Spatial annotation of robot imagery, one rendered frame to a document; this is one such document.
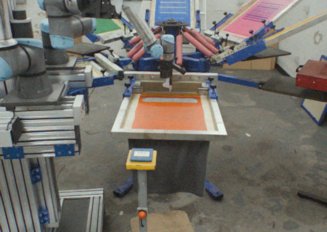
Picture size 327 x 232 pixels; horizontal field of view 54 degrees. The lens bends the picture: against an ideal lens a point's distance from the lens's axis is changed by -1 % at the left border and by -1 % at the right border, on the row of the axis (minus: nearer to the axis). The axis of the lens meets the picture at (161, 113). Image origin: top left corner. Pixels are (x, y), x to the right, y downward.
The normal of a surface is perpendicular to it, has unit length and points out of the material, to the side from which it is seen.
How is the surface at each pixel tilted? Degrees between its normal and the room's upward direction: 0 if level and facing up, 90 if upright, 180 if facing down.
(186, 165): 91
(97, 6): 82
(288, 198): 0
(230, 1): 90
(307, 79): 90
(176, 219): 0
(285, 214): 0
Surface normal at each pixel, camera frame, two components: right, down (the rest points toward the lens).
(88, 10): -0.32, 0.26
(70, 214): 0.01, -0.91
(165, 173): 0.18, 0.42
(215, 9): -0.04, 0.41
